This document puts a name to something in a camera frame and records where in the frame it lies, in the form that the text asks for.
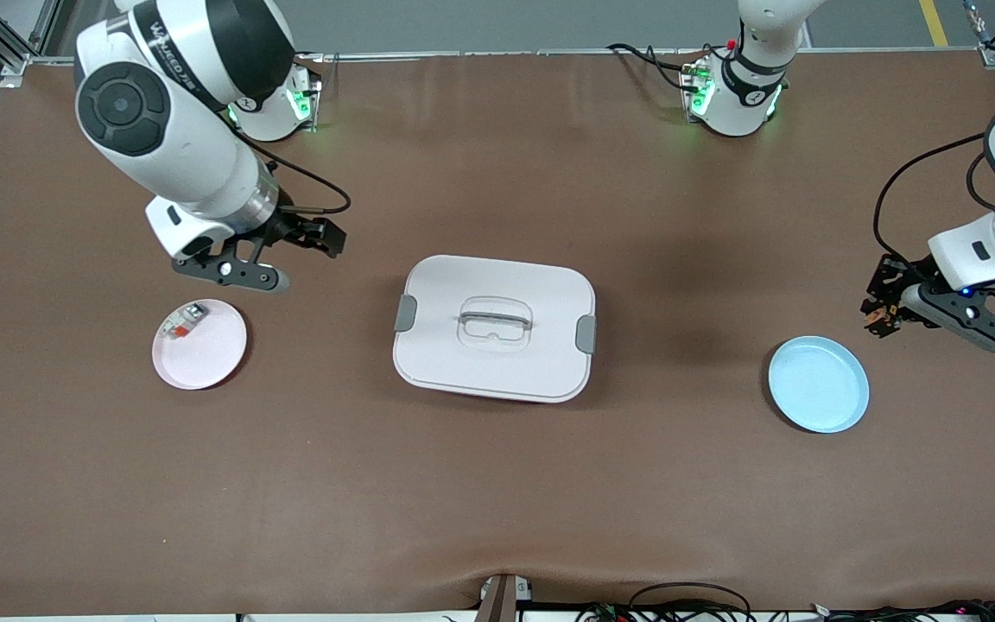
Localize black cable tangle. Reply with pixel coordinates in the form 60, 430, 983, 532
808, 599, 995, 622

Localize black base cable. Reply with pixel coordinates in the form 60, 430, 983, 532
606, 41, 691, 92

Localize small white red switch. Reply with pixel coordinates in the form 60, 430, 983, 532
160, 302, 209, 342

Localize pink round plate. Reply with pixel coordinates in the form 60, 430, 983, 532
151, 298, 249, 391

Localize white lidded box grey clips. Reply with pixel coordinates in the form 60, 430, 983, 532
392, 254, 598, 404

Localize black looped cable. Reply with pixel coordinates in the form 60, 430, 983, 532
629, 582, 754, 622

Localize light blue round plate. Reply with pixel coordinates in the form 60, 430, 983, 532
767, 335, 871, 435

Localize cable tangle with coloured connectors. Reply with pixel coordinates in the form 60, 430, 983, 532
574, 601, 637, 622

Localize orange black push-button switch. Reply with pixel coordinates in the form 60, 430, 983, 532
862, 302, 899, 338

